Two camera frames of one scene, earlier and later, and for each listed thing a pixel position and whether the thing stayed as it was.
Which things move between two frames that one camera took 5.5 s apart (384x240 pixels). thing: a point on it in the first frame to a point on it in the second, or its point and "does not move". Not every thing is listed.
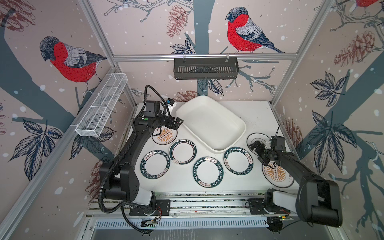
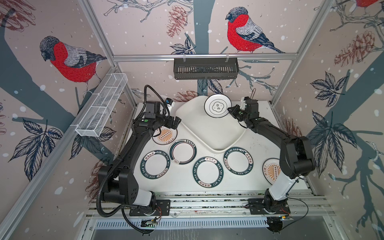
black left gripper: [170, 124] does not move
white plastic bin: [210, 122] does not move
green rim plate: [238, 161] does not move
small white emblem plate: [261, 141] to [216, 105]
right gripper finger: [253, 145] to [234, 110]
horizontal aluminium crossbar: [204, 57] does not move
